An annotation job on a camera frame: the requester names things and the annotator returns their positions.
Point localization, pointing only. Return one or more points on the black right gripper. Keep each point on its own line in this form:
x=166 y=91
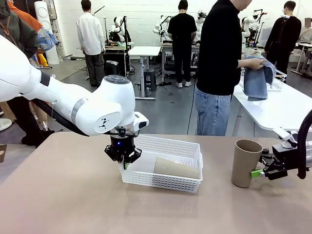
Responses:
x=285 y=156

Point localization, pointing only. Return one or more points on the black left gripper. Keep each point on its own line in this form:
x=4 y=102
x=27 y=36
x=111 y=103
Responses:
x=122 y=146

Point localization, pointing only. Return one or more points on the beige plastic cup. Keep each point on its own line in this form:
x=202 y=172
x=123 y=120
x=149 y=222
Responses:
x=243 y=165
x=175 y=168

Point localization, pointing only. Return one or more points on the white perforated plastic basket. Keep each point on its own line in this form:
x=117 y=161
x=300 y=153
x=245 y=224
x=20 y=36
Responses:
x=170 y=182

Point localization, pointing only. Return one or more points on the blue denim cloth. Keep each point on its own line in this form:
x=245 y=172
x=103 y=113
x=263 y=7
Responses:
x=256 y=83

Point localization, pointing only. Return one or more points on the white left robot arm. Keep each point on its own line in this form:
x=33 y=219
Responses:
x=61 y=97

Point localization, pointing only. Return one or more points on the person's right forearm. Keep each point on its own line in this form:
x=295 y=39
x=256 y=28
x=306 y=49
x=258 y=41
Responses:
x=243 y=64

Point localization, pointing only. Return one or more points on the person's right hand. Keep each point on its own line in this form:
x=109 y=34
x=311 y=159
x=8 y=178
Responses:
x=256 y=64

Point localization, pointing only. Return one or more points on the person's left hand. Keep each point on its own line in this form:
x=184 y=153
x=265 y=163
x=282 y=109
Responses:
x=253 y=52

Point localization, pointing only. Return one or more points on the white work table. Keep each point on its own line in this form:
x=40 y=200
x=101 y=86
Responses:
x=280 y=109

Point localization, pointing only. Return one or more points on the gray plastic stool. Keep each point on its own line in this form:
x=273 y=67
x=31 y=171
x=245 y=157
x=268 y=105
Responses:
x=149 y=79

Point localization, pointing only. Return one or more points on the white standing desk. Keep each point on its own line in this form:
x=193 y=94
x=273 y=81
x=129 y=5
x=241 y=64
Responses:
x=143 y=50

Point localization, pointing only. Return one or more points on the brown cardboard piece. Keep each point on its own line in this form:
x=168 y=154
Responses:
x=2 y=153

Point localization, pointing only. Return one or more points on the white round fan base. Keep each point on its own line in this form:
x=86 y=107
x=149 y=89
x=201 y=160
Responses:
x=5 y=124

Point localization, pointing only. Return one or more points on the person in white shirt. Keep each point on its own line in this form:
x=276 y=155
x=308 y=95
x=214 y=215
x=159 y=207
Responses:
x=90 y=36

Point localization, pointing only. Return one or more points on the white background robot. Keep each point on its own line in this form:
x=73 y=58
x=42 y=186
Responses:
x=117 y=26
x=248 y=24
x=161 y=26
x=201 y=20

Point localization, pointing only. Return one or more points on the person in black sweater jeans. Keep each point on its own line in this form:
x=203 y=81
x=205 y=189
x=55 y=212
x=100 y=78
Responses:
x=217 y=48

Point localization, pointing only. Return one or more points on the person with glasses in black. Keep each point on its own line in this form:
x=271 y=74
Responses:
x=282 y=36

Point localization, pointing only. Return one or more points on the person in black t-shirt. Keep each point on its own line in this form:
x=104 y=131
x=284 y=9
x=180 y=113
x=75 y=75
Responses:
x=181 y=34

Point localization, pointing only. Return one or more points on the seated person in grey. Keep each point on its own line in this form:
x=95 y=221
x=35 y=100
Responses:
x=307 y=34

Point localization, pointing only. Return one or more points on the person in dark green jacket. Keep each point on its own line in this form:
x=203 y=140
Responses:
x=17 y=31

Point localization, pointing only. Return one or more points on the white tower fan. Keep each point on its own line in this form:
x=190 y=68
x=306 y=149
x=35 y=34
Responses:
x=44 y=9

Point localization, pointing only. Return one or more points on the orange clothed figure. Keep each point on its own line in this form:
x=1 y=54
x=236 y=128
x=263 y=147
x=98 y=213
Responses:
x=26 y=19

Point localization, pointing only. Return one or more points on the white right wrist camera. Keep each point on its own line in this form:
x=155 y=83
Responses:
x=286 y=137

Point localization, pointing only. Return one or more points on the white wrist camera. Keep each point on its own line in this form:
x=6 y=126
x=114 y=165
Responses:
x=141 y=122
x=286 y=137

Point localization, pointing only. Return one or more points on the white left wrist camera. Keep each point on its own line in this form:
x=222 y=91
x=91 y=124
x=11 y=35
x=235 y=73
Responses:
x=141 y=122

